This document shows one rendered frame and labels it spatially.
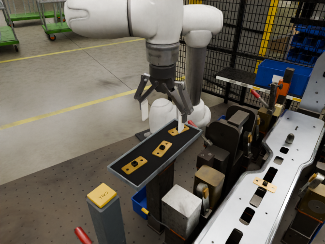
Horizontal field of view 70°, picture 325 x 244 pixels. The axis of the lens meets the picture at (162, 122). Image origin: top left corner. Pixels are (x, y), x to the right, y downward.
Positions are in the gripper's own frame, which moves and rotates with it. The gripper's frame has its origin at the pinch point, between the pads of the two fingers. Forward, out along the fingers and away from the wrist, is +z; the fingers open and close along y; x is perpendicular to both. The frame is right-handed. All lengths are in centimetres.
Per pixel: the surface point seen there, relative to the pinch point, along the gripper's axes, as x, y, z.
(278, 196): 15, 41, 28
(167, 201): -15.1, 10.4, 16.6
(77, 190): -6, -50, 58
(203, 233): -12.8, 22.2, 27.2
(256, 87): 101, 15, 26
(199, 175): 1.9, 13.9, 19.6
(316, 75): 90, 45, 7
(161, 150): -1.1, 0.2, 11.3
